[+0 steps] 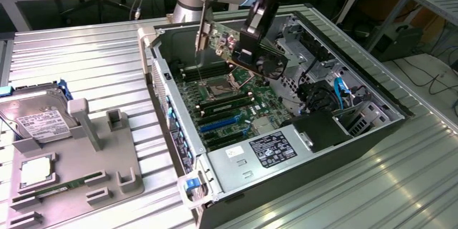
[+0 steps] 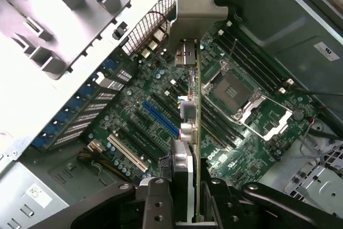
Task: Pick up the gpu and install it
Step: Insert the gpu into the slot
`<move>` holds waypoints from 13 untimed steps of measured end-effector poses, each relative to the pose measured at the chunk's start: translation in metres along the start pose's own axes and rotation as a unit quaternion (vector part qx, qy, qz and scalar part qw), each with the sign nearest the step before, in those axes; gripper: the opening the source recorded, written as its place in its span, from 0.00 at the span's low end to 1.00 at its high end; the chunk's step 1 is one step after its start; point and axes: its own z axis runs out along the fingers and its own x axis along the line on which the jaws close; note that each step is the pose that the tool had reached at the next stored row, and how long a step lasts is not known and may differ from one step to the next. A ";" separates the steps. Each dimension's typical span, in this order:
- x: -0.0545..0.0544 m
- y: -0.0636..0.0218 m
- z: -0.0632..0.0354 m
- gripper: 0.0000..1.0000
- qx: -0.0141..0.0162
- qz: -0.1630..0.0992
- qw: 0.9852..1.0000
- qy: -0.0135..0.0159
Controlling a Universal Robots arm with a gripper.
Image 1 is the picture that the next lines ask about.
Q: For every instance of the graphics card with black fan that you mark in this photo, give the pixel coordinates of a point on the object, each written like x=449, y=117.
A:
x=271, y=64

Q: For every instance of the black RAM slot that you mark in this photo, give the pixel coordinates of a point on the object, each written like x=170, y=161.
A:
x=206, y=67
x=223, y=99
x=207, y=74

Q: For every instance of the metal socket cover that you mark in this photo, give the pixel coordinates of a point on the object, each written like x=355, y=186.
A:
x=234, y=81

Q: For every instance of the thin metal locking lever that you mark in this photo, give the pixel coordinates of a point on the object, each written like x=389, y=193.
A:
x=199, y=72

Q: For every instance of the metal drive cage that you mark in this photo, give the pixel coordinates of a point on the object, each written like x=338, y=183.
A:
x=282, y=89

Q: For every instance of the CPU socket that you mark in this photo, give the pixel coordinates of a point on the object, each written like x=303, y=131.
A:
x=216, y=89

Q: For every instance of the green motherboard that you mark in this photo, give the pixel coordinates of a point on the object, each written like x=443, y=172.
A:
x=265, y=97

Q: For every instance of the green RAM stick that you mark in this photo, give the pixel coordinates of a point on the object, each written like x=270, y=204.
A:
x=225, y=107
x=68, y=184

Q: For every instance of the silver chipset heatsink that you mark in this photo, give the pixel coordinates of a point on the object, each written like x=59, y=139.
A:
x=265, y=125

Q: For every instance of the black floor device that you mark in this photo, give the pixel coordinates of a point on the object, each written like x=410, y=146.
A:
x=401, y=41

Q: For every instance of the black expansion slot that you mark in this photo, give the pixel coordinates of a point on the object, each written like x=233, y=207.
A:
x=225, y=137
x=229, y=143

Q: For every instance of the black plastic air shroud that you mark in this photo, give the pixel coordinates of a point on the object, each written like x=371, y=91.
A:
x=318, y=129

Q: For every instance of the black office chair base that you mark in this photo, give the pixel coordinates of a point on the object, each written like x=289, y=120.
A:
x=103, y=1

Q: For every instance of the metal disk bay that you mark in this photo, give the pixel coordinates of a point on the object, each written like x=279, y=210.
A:
x=375, y=116

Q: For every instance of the grey power supply unit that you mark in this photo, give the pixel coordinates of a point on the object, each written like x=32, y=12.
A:
x=237, y=170

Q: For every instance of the open black PC case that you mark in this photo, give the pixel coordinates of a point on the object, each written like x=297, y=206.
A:
x=322, y=164

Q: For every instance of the blue hard disk caddy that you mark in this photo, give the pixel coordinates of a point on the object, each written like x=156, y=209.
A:
x=64, y=89

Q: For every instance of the blue case release latch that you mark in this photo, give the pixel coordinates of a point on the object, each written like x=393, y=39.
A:
x=191, y=183

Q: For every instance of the silver hard disk drive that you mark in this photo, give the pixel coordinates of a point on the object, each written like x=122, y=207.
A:
x=35, y=116

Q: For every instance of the grey plastic parts rack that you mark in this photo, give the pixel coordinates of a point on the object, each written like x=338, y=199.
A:
x=71, y=159

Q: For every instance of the silver CPU chip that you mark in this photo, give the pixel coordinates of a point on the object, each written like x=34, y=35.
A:
x=35, y=171

